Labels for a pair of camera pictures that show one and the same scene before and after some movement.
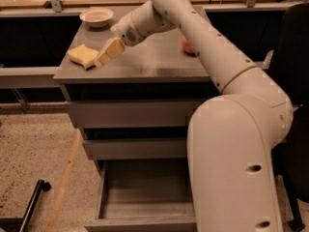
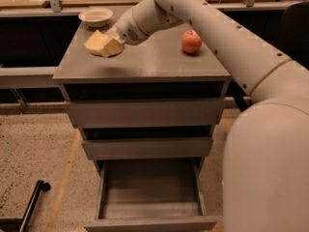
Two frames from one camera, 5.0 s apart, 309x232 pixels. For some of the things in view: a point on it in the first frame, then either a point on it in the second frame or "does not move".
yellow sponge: (83, 56) → (97, 43)
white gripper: (125, 30) does not move
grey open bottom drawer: (144, 195) does not move
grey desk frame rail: (29, 77) does not move
